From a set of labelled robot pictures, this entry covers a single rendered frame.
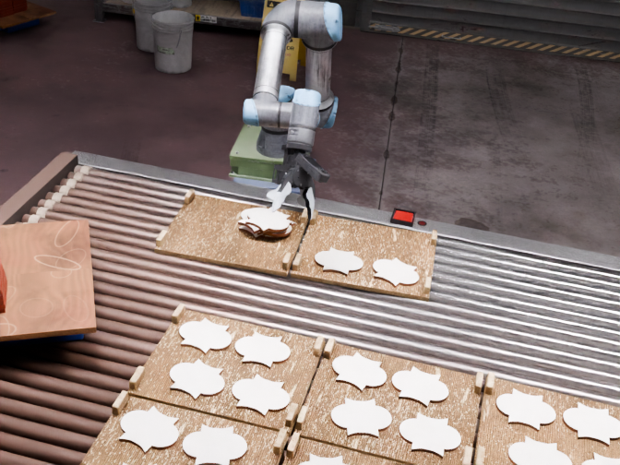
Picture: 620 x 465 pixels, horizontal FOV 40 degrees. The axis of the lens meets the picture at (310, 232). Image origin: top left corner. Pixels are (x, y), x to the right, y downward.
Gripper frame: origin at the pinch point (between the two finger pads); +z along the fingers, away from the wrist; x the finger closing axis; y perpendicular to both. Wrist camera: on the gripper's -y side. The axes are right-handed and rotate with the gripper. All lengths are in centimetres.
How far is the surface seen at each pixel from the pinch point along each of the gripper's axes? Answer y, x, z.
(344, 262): 2.8, -27.7, 10.0
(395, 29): 281, -374, -187
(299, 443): -33, 21, 53
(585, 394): -70, -45, 34
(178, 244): 42.0, 4.4, 12.7
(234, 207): 46, -20, -2
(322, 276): 3.9, -20.1, 15.1
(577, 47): 166, -466, -193
